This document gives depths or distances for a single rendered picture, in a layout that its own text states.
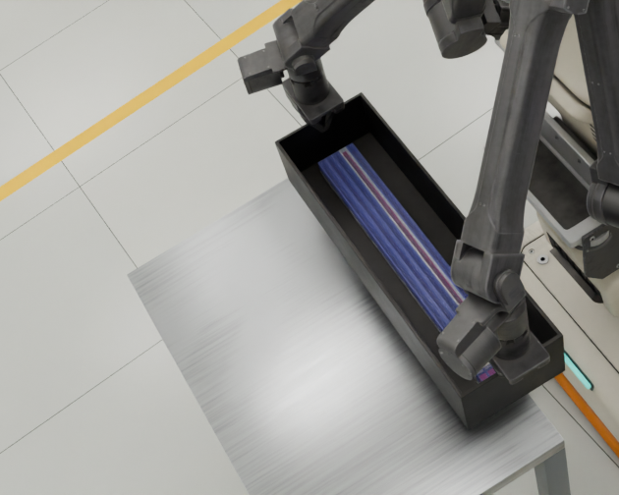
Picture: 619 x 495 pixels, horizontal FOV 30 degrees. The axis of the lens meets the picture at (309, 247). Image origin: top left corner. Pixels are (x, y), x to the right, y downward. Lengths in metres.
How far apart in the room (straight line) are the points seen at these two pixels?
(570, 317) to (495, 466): 0.75
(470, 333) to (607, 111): 0.34
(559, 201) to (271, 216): 0.52
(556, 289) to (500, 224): 1.09
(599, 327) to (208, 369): 0.89
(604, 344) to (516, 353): 0.89
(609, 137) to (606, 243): 0.36
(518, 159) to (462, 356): 0.25
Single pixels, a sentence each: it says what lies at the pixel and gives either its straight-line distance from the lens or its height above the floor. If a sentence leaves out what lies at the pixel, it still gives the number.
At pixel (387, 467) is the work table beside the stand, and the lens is 1.80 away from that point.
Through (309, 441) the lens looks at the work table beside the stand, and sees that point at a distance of 1.84.
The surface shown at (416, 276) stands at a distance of 1.80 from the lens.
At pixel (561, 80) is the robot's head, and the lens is 1.66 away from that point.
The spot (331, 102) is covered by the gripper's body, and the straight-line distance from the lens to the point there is 1.86.
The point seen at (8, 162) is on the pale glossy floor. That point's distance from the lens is 3.52.
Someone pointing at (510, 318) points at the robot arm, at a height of 1.15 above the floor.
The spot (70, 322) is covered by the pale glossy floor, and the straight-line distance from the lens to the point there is 3.10.
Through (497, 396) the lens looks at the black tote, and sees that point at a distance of 1.68.
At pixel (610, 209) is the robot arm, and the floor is 1.10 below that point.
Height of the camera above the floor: 2.45
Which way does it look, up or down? 55 degrees down
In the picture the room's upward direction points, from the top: 24 degrees counter-clockwise
